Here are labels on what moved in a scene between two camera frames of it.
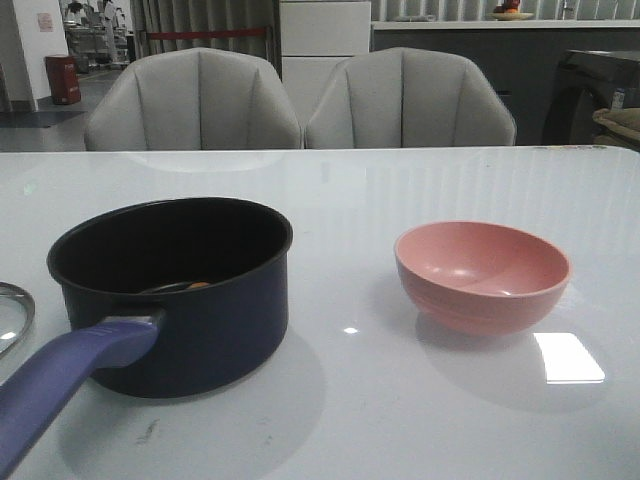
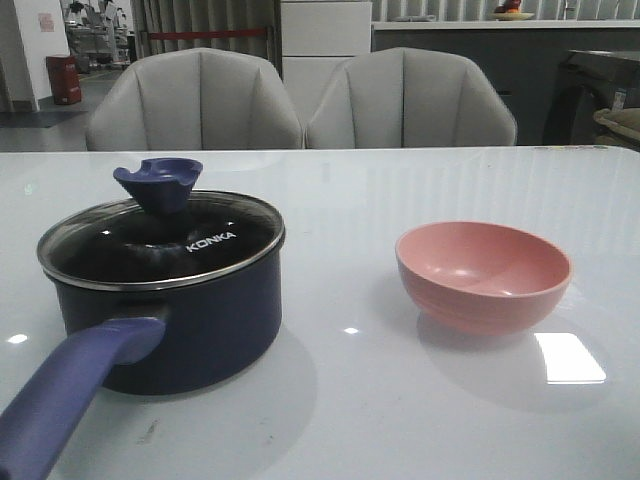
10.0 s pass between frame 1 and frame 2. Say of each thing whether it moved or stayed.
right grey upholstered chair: stayed
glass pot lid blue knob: moved
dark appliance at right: stayed
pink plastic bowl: stayed
